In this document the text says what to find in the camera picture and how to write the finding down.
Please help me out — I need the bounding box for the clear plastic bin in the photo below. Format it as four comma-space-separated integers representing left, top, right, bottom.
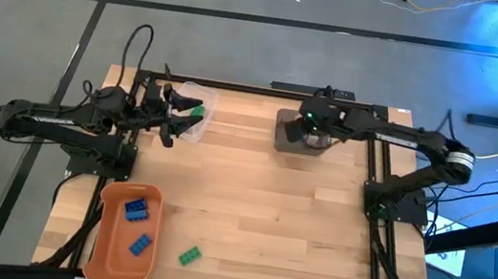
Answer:
170, 79, 222, 146

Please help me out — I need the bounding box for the white floor cable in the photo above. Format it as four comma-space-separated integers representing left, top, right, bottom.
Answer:
360, 0, 498, 26

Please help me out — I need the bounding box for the black aluminium table frame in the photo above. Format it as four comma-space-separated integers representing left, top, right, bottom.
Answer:
35, 50, 460, 279

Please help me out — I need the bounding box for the grey plastic bin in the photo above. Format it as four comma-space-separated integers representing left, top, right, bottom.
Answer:
271, 108, 336, 160

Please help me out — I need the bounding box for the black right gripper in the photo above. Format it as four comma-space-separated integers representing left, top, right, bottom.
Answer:
282, 93, 340, 152

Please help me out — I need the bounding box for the black cable at arm base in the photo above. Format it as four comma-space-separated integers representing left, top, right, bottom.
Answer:
51, 169, 82, 210

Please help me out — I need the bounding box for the black diagonal beam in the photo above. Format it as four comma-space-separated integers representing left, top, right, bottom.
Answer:
425, 204, 498, 264

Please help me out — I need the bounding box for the orange plastic bin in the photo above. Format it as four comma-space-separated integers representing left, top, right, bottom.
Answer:
80, 176, 166, 279

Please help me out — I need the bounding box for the green toy brick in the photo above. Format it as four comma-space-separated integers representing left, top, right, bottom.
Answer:
177, 244, 204, 270
189, 103, 207, 119

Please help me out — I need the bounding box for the white printed paper sheet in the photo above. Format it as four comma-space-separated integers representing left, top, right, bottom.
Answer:
419, 210, 472, 279

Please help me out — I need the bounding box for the black floor bar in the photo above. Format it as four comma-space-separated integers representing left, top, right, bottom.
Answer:
466, 112, 498, 130

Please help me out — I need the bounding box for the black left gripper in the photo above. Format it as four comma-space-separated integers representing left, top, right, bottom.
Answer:
139, 81, 209, 153

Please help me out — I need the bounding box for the yellow floor cable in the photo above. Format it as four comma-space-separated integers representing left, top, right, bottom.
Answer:
393, 0, 466, 18

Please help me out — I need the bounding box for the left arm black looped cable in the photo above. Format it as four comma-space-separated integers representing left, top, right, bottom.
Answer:
117, 20, 157, 98

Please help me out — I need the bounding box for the black power strip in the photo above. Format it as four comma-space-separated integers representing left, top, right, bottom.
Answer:
270, 79, 358, 102

